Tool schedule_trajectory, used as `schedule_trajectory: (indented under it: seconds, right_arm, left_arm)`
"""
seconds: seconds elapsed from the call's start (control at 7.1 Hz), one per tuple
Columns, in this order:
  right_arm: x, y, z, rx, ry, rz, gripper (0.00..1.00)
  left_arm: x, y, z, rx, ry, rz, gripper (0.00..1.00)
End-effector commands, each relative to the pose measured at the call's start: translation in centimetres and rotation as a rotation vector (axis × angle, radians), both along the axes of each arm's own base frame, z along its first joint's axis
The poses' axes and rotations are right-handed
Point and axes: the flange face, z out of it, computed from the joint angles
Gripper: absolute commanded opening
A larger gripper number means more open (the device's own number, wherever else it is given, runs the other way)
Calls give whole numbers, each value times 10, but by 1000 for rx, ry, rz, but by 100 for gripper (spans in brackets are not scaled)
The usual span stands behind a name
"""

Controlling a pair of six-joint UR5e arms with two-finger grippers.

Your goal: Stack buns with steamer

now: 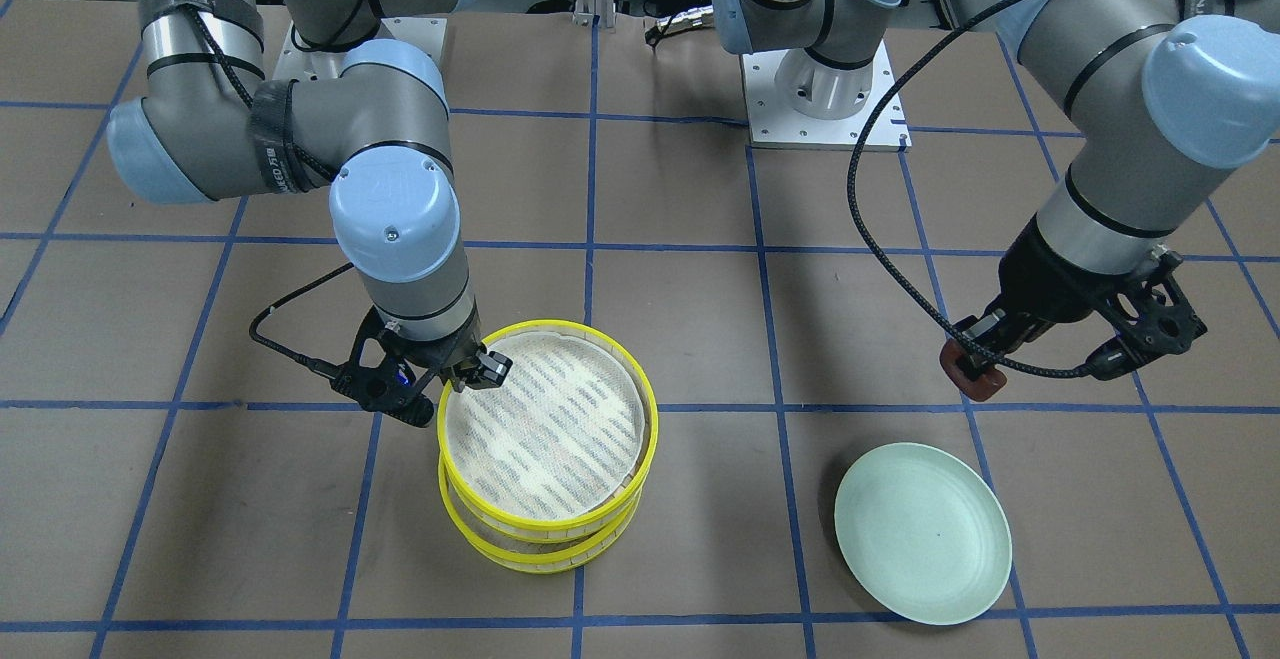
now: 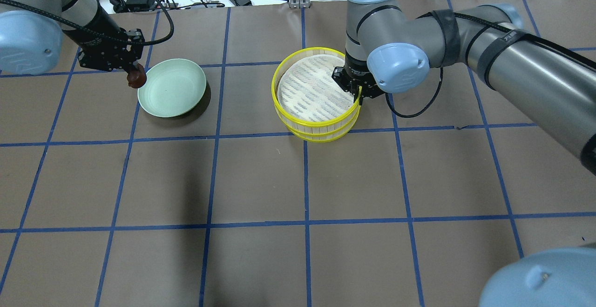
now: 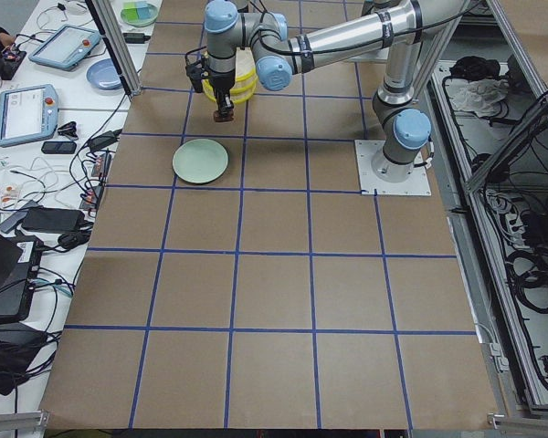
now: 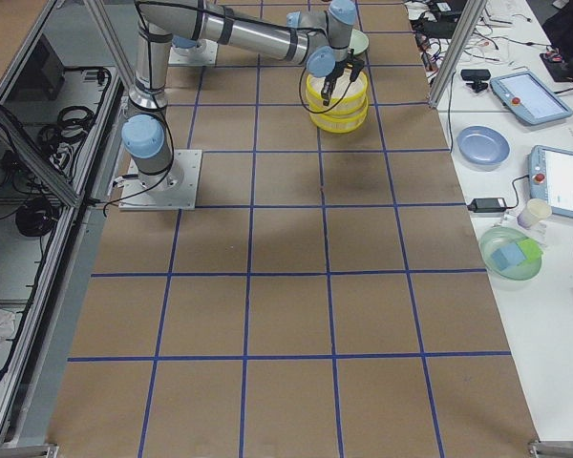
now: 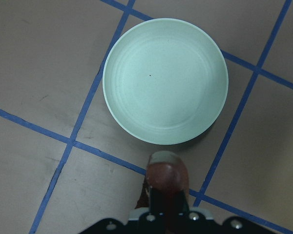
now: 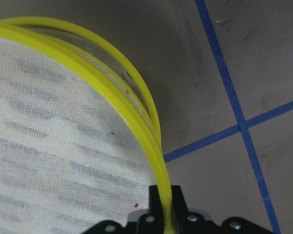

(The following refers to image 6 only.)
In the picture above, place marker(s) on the side yellow bamboo steamer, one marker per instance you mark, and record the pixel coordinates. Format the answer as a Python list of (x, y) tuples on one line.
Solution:
[(77, 146)]

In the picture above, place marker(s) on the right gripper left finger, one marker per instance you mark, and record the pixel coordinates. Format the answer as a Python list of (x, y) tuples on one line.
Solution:
[(154, 205)]

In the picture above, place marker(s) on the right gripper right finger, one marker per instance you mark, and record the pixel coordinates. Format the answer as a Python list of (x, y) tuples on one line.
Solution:
[(178, 202)]

